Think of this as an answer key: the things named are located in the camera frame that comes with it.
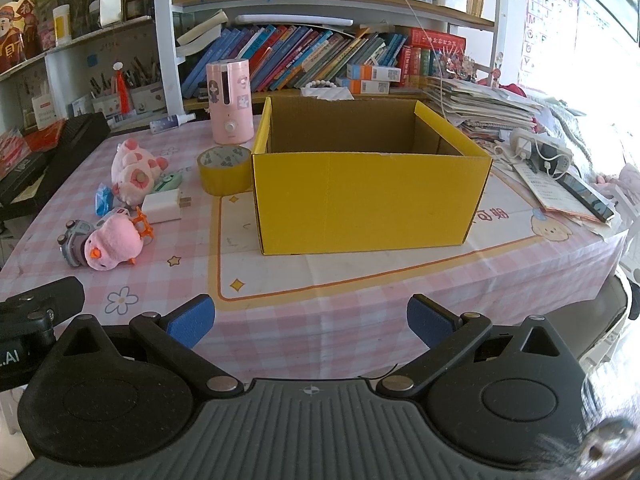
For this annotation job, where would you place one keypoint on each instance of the alphabet wall poster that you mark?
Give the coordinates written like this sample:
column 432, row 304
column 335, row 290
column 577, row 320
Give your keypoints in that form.
column 547, row 20

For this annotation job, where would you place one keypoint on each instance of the red gift box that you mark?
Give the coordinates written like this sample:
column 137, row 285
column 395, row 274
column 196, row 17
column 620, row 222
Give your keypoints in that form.
column 45, row 137

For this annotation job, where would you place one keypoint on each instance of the fortune god figure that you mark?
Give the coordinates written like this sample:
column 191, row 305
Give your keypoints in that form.
column 17, row 35

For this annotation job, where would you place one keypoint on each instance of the white bottle yellow label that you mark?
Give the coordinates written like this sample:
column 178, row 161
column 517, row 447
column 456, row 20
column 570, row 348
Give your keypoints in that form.
column 61, row 25

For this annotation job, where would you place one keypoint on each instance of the small green plastic case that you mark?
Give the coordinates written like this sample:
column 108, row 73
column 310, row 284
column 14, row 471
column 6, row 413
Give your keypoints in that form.
column 167, row 182

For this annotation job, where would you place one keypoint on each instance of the row of colourful books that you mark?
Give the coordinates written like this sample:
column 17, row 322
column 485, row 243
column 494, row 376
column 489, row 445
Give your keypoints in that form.
column 290, row 55

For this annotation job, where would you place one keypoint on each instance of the pink checked tablecloth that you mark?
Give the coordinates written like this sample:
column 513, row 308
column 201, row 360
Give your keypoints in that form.
column 300, row 280

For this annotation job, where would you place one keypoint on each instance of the pen box with brushes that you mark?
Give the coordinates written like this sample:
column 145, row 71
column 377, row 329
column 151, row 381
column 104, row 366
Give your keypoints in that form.
column 106, row 100
column 147, row 95

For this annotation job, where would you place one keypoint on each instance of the red tassel ornament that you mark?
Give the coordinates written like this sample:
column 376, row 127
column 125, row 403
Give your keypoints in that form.
column 122, row 90

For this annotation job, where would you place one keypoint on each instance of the pink chick plush toy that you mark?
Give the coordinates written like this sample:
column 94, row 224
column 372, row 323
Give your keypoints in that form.
column 112, row 245

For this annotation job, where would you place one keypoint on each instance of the black smartphone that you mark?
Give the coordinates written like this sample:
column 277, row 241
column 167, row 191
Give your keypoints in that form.
column 585, row 195

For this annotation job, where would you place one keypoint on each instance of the small spray bottle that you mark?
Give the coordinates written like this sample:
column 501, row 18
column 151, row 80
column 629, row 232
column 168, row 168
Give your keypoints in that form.
column 170, row 122

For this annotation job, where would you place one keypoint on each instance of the row of red thick books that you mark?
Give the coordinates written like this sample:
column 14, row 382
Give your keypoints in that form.
column 430, row 57

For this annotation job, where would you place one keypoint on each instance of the grey toy car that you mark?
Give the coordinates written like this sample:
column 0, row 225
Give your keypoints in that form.
column 72, row 240

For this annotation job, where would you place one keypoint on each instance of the pink cylindrical humidifier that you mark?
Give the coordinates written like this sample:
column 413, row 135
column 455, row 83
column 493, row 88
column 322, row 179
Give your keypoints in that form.
column 230, row 110

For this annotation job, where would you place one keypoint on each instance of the pink fluffy cloth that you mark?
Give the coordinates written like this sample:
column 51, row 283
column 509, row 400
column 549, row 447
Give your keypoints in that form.
column 627, row 180

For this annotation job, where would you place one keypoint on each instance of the white power strip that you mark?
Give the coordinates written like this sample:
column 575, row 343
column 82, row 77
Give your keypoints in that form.
column 550, row 152

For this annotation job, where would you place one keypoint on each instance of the yellow tape roll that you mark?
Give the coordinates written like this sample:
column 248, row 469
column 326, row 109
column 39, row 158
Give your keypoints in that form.
column 220, row 182

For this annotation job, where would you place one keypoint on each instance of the white corner shelf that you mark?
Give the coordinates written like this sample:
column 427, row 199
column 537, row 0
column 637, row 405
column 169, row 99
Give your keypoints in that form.
column 55, row 60

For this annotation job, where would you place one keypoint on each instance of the white bookshelf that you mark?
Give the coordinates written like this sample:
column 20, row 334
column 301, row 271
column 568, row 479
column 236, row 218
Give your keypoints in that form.
column 167, row 60

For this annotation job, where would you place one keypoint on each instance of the printed paper booklet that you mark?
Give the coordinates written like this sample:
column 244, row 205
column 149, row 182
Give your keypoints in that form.
column 547, row 187

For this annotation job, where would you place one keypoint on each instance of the black flat box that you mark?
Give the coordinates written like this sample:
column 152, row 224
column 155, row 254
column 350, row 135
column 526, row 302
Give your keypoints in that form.
column 22, row 175

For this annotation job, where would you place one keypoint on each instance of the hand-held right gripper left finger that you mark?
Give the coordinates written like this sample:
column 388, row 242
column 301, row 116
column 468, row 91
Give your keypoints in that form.
column 192, row 322

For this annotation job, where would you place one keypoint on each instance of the yellow cardboard box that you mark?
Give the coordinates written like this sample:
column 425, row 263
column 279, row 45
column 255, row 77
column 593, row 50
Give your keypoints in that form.
column 360, row 200

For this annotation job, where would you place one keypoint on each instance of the red printed packet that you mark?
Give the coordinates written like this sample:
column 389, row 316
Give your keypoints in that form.
column 12, row 152

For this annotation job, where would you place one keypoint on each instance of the black hard case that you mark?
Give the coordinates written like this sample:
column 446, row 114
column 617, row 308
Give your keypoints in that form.
column 80, row 145

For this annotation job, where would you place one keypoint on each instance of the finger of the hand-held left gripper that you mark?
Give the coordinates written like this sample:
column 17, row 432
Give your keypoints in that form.
column 55, row 297

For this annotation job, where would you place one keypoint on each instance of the white charger adapter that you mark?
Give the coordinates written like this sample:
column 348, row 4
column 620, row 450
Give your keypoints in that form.
column 162, row 207

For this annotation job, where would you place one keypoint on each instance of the black chair seat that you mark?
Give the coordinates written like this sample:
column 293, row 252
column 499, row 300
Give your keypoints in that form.
column 612, row 310

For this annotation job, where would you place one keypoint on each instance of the white red small box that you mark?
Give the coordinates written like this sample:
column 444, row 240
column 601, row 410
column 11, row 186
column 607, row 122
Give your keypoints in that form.
column 45, row 112

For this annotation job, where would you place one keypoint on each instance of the orange and white box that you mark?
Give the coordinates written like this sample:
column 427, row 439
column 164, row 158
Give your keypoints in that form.
column 375, row 73
column 362, row 86

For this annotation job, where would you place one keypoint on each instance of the pink pig plush toy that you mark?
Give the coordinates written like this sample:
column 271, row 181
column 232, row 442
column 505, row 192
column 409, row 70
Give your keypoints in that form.
column 132, row 170

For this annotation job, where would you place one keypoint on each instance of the orange plastic toy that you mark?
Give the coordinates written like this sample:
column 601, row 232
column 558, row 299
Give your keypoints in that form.
column 145, row 230

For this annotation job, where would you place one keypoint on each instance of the stack of papers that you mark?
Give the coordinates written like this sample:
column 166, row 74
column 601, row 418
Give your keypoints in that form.
column 480, row 107

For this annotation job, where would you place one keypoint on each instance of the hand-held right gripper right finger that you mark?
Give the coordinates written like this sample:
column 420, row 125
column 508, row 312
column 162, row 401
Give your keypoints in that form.
column 427, row 322

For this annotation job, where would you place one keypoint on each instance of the blue candy packet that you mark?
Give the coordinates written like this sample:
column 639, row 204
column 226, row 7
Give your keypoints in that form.
column 104, row 200

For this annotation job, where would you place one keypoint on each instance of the stacked white books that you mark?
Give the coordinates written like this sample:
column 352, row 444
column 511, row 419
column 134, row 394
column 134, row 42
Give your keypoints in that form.
column 200, row 35

